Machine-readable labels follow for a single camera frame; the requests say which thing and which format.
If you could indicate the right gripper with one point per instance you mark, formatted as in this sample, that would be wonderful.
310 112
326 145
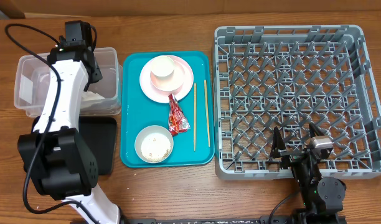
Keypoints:
278 146

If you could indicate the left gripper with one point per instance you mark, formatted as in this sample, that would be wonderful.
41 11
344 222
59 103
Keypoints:
96 76

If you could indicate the white tissue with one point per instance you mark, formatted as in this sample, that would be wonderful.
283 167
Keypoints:
90 98

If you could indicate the red snack wrapper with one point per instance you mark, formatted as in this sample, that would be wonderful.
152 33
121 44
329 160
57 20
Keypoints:
178 123

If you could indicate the grey bowl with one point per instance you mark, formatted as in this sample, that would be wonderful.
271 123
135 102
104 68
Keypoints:
149 130

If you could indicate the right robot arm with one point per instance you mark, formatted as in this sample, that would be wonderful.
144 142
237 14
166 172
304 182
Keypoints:
322 196

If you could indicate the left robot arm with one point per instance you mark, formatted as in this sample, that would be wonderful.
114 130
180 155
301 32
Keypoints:
56 158

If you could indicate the clear plastic bin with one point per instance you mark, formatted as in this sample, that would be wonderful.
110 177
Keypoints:
32 84

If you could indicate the grey plastic dish rack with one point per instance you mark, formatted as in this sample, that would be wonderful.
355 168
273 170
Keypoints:
286 78

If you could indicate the black plastic tray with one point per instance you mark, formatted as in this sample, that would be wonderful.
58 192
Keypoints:
99 133

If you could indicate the cream cup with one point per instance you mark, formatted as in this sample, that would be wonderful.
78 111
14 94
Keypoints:
162 66

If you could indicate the pink plate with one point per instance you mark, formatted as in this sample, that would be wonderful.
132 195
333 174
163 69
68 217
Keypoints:
162 96

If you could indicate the pink bowl under cup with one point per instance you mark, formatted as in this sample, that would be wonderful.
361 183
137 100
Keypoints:
172 82

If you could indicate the teal plastic tray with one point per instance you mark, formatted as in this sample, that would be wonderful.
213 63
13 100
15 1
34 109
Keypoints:
138 112

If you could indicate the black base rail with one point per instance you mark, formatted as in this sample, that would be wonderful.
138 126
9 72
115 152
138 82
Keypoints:
261 220

